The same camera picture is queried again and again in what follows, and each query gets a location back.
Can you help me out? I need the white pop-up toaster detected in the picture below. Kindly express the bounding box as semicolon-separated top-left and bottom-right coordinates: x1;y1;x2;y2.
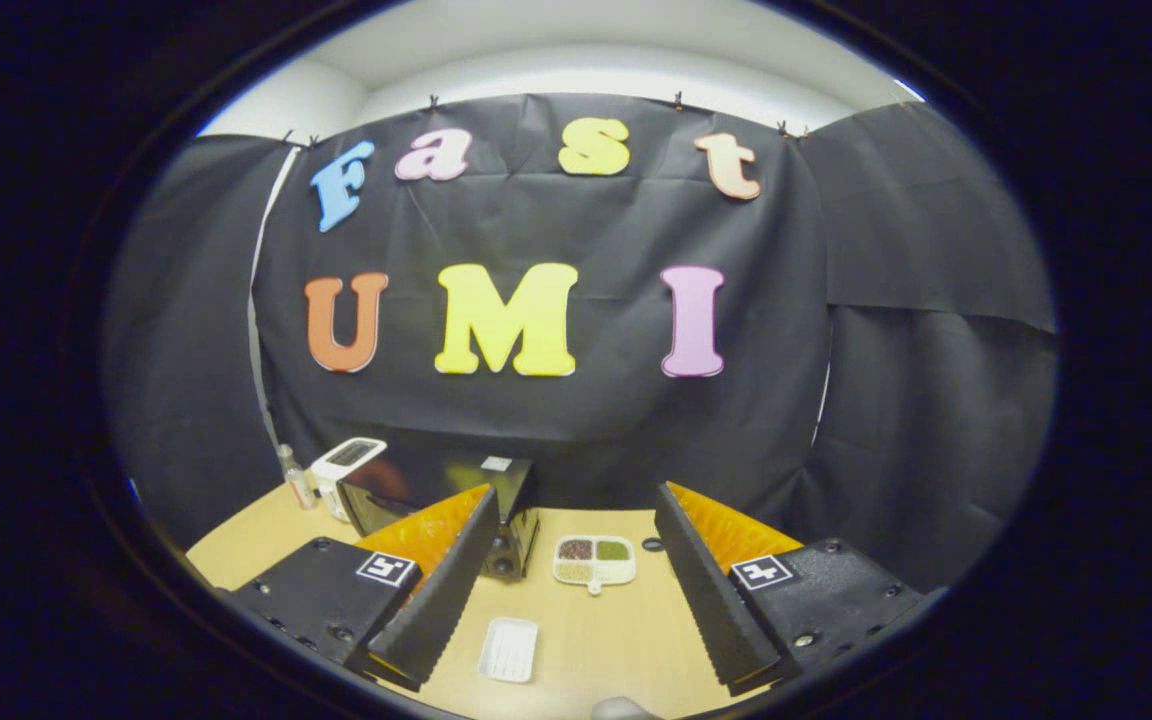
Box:
310;437;389;523

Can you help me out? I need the small white rectangular tray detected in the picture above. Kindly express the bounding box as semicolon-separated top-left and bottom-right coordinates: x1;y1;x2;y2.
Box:
477;616;540;685

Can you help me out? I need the small clear bottle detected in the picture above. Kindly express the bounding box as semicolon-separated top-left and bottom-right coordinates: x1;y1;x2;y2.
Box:
276;444;318;511

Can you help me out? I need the black toaster oven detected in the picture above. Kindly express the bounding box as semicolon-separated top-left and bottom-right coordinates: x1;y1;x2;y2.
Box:
336;447;541;583

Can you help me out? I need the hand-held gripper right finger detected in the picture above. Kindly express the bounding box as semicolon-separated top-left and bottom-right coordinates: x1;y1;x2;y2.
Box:
654;482;947;698

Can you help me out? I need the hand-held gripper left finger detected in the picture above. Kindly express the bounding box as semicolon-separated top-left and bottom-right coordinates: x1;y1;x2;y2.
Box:
221;485;500;693

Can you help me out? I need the white divided grain plate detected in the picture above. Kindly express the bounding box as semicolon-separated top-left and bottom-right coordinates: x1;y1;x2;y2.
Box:
551;534;638;597

